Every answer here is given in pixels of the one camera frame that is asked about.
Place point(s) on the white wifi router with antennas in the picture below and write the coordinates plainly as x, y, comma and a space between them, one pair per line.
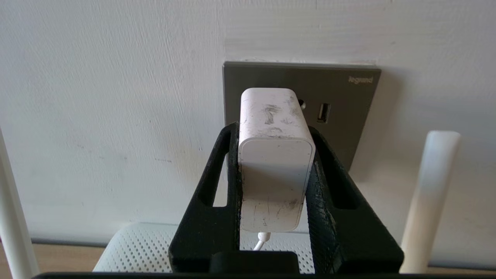
135, 252

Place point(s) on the grey wall power socket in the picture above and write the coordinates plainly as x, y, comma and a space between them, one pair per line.
341, 128

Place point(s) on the white power adapter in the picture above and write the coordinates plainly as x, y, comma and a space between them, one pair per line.
275, 174

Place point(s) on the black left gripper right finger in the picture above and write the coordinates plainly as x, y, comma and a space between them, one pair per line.
348, 240

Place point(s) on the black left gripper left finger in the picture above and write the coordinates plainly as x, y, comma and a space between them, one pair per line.
205, 232

